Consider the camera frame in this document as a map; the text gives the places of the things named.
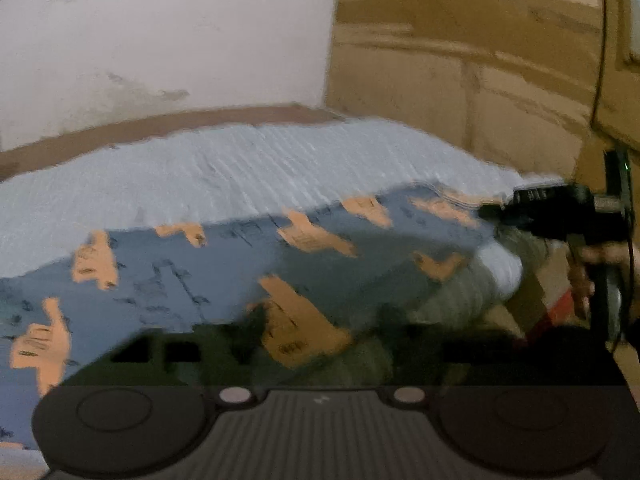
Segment light blue bed quilt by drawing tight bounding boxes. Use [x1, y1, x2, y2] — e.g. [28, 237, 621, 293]
[0, 104, 576, 346]

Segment blue pants with orange print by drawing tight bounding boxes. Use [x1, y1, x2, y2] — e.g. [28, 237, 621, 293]
[0, 186, 506, 453]

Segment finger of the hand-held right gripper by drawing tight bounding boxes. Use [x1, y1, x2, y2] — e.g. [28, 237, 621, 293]
[478, 184, 594, 242]

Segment plywood wardrobe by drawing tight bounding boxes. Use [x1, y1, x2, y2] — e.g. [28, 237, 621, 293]
[324, 0, 640, 323]

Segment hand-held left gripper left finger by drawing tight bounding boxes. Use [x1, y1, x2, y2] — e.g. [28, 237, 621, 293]
[60, 310, 273, 389]

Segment light blue deer-print bedspread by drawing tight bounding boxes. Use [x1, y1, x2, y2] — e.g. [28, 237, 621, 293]
[0, 119, 568, 480]

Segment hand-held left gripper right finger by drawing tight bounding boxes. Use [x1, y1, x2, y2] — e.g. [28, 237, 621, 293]
[380, 307, 627, 389]

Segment person's right hand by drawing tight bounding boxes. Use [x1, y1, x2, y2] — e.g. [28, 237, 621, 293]
[569, 241, 640, 322]

